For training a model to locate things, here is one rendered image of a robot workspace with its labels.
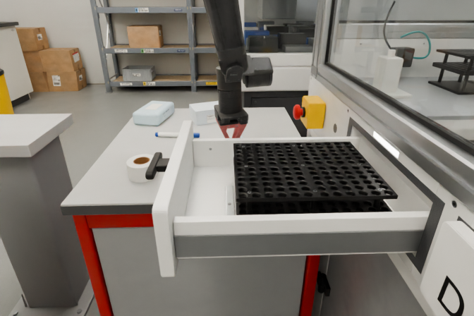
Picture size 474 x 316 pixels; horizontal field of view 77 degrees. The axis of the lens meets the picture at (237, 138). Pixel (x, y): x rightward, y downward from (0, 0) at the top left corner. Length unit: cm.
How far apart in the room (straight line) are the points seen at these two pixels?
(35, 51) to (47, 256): 387
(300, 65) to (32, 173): 104
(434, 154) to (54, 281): 135
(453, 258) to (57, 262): 126
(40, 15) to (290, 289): 496
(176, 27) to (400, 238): 444
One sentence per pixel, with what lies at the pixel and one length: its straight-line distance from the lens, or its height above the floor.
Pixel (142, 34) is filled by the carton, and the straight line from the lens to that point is 436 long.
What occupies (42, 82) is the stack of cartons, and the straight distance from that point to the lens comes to 503.
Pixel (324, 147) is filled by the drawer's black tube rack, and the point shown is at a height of 90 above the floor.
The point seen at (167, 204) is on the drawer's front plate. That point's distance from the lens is 37.
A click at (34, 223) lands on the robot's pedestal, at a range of 130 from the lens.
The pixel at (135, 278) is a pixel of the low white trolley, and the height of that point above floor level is 53.
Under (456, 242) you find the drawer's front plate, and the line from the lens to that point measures 40.
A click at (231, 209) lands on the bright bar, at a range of 48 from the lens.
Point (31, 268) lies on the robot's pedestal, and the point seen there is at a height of 23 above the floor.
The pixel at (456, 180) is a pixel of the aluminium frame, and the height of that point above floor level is 96.
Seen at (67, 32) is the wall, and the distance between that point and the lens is 518.
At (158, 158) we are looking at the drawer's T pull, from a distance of 50.
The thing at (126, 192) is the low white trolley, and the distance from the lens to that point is 71.
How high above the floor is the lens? 114
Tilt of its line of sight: 24 degrees down
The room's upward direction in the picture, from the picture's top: straight up
